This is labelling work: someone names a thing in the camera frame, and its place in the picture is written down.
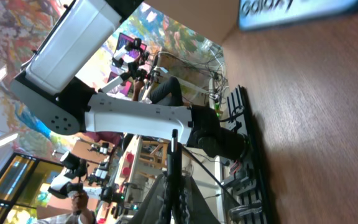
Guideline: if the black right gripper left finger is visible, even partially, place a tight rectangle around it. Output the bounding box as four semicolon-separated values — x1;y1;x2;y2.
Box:
135;174;168;224

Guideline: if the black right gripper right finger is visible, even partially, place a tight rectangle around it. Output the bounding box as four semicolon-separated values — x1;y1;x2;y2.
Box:
183;176;220;224

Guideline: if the black charger cable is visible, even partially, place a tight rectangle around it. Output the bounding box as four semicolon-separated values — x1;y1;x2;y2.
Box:
165;129;183;224

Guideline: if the blue Galaxy smartphone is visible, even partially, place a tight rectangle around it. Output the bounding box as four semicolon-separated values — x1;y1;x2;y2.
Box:
237;0;358;31

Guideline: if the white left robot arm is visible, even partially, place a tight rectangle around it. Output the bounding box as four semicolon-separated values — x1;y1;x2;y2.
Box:
10;0;248;160

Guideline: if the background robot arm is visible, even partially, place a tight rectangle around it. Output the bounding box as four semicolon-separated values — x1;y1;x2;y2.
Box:
48;137;173;223

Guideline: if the person in background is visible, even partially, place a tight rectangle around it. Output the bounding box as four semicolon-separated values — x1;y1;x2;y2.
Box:
132;77;185;106

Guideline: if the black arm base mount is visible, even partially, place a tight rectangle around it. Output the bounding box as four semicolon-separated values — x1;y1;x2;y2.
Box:
222;85;275;224

